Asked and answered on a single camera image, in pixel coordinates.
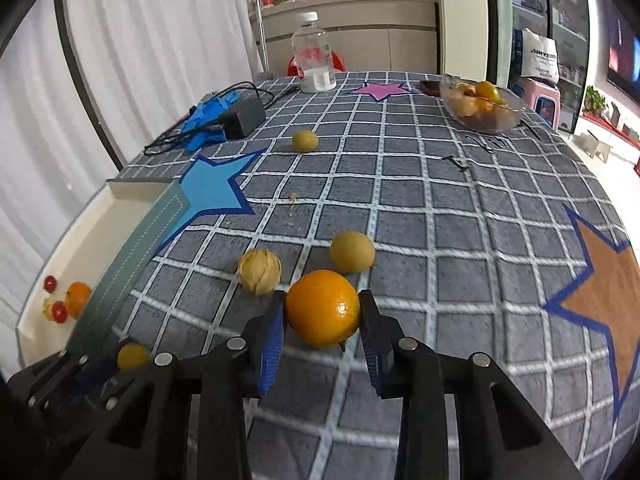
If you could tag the red cherry tomato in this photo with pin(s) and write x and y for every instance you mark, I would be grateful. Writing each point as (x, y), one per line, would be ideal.
(50, 284)
(60, 311)

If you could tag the white curtain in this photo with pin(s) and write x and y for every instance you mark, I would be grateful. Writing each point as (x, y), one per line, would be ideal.
(150, 50)

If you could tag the clear plastic water bottle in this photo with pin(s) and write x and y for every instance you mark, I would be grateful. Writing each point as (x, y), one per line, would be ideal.
(312, 55)

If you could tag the glass display cabinet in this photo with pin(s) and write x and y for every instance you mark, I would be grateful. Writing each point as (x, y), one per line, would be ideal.
(565, 20)

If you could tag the small black clip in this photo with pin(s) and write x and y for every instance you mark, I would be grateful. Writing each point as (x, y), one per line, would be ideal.
(457, 162)

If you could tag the blue plastic gloves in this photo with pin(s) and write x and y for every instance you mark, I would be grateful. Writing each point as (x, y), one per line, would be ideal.
(205, 112)

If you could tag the wall television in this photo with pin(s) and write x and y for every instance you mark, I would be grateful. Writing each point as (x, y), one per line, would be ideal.
(625, 45)

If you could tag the white mop pole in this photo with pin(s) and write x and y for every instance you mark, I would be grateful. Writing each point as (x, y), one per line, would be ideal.
(260, 35)

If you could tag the yellow husked physalis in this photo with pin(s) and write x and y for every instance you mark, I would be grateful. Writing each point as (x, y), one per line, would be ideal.
(457, 102)
(47, 308)
(259, 272)

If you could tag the pink plastic stool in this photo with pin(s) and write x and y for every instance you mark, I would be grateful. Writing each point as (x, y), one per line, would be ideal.
(545, 97)

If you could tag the yellow round fruit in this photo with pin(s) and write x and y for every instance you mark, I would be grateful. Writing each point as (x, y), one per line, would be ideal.
(352, 252)
(133, 356)
(305, 140)

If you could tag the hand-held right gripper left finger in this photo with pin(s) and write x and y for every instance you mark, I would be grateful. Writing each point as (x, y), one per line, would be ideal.
(270, 350)

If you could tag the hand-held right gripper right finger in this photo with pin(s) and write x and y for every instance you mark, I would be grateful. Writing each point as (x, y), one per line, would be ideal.
(372, 355)

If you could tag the glass fruit bowl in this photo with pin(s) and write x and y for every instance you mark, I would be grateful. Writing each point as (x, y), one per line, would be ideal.
(510, 105)

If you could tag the black power adapter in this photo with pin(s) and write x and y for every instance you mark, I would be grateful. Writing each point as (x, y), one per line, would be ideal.
(244, 116)

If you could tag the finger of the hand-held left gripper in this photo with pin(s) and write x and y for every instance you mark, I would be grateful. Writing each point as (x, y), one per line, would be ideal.
(127, 385)
(97, 375)

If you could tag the red plastic stool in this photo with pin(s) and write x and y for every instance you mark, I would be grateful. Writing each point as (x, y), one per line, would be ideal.
(340, 62)

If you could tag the cream kitchen counter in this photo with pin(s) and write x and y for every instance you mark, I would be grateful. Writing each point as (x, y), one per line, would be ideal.
(360, 35)

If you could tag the green potted plant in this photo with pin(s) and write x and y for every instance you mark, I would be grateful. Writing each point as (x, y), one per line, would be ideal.
(595, 100)

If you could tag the white rectangular tray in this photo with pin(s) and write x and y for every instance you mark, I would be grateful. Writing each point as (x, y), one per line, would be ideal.
(100, 240)

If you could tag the small white stool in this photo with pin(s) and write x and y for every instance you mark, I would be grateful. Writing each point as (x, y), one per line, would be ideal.
(595, 144)

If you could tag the grey checked star tablecloth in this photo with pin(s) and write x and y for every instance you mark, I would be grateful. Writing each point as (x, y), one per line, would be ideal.
(425, 220)

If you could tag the white shopping bag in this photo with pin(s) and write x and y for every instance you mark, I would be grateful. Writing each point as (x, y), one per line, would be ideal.
(540, 57)

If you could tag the orange mandarin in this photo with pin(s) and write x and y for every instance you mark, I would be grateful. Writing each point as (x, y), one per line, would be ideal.
(487, 91)
(79, 300)
(322, 310)

